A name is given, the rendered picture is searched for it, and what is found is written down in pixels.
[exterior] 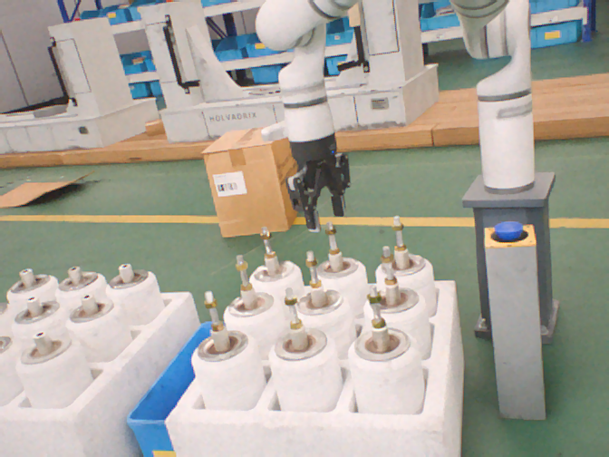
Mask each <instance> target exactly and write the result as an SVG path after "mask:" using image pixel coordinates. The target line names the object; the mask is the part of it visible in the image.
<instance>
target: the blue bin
mask: <svg viewBox="0 0 609 457"><path fill-rule="evenodd" d="M211 324H213V323H212V322H207V323H203V324H201V325H200V326H199V327H198V329H197V330H196V331H195V333H194V335H192V336H191V337H190V338H189V340H188V341H187V342H186V344H185V345H184V346H183V347H181V349H180V350H179V351H178V353H177V355H176V356H175V357H174V359H173V360H171V361H170V362H169V364H168V366H167V367H166V369H165V370H164V371H163V372H161V374H160V375H159V378H158V379H157V380H156V381H155V383H154V384H152V385H151V386H150V389H149V390H148V391H147V393H145V394H144V395H143V396H142V398H141V399H140V400H139V402H138V403H137V404H136V405H135V407H134V408H133V409H132V410H131V411H130V413H129V414H128V417H127V422H126V423H128V426H129V427H130V428H131V429H132V430H133V432H134V434H135V437H136V440H137V442H138V444H139V445H140V449H141V450H142V452H143V455H144V457H177V455H176V453H175V449H174V446H173V443H172V440H171V437H170V434H169V432H168V428H167V426H166V424H165V421H166V419H167V417H169V415H170V414H171V413H172V410H173V409H174V408H176V406H178V403H179V400H180V399H181V397H182V396H183V394H184V393H185V392H186V391H187V390H188V388H189V387H190V385H191V384H192V383H193V381H194V380H195V377H196V375H195V372H194V367H193V364H192V361H191V360H192V356H193V353H194V351H196V350H197V348H198V347H199V344H200V343H201V342H202V341H203V340H205V339H207V338H209V337H210V336H212V334H211V329H212V328H211Z"/></svg>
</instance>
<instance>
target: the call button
mask: <svg viewBox="0 0 609 457"><path fill-rule="evenodd" d="M522 232H523V225H522V224H520V223H518V222H515V221H506V222H501V223H498V224H497V225H496V226H495V233H496V234H497V235H498V237H499V238H505V239H506V240H510V239H511V238H518V237H519V236H520V234H521V233H522Z"/></svg>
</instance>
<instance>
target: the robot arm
mask: <svg viewBox="0 0 609 457"><path fill-rule="evenodd" d="M361 1H362V0H267V1H266V2H265V3H264V4H262V6H261V8H260V10H259V12H258V14H257V17H256V33H257V35H258V39H259V40H260V42H262V43H263V44H264V45H265V46H266V47H268V49H270V50H274V51H286V50H290V49H294V55H293V61H292V62H291V63H290V64H289V65H287V66H286V67H284V68H283V70H282V71H281V72H280V73H279V75H278V79H279V86H280V90H281V91H280V92H281V97H282V102H283V107H285V121H283V122H278V123H276V124H273V125H271V126H267V127H265V128H263V129H262V131H261V135H262V139H263V141H274V140H278V139H282V138H285V137H288V139H289V144H290V149H291V153H292V158H293V159H294V160H295V162H297V164H298V171H297V174H296V175H294V176H293V177H286V178H285V185H286V187H287V190H288V194H289V198H290V200H291V204H292V207H293V210H300V212H303V213H304V218H305V223H306V227H307V229H308V230H309V231H312V232H319V231H320V230H321V228H320V222H319V217H318V212H317V209H316V205H317V199H318V198H319V196H320V193H321V189H322V188H324V187H325V186H326V187H327V188H328V189H329V191H330V192H331V193H332V194H333V195H331V201H332V205H333V214H334V215H335V216H336V217H343V216H345V203H344V197H343V194H344V193H345V190H346V188H349V187H350V174H349V163H348V154H347V153H335V152H336V151H337V146H336V139H335V134H334V124H333V118H332V113H331V110H330V107H329V102H328V100H327V93H326V87H325V81H324V76H323V67H324V58H325V43H326V23H329V22H332V21H333V20H335V19H338V18H339V17H341V16H342V14H344V13H345V12H347V11H349V10H350V9H352V8H353V7H354V6H355V5H356V4H357V3H359V2H361ZM449 1H450V4H451V6H452V8H454V10H455V11H456V14H457V16H458V19H459V23H460V27H461V31H462V36H463V39H464V43H465V47H466V49H467V51H468V53H470V54H471V56H472V57H473V58H475V59H488V58H489V59H490V58H492V57H499V56H506V55H510V56H511V61H510V63H509V64H508V65H507V66H506V67H505V68H503V69H501V71H500V72H498V73H496V74H493V75H491V76H489V77H487V78H485V80H482V81H481V82H479V83H478V86H477V97H478V120H479V133H480V145H481V158H482V171H483V183H484V190H485V191H486V192H489V193H494V194H513V193H519V192H523V191H527V190H531V188H532V187H533V186H535V185H536V175H535V152H534V131H533V109H532V88H531V74H530V43H531V35H532V34H531V9H530V5H529V2H528V0H449ZM341 174H343V178H344V180H342V175H341ZM307 188H308V189H311V190H314V191H308V190H307ZM309 196H311V204H307V202H308V198H309ZM298 200H299V201H300V204H299V201H298Z"/></svg>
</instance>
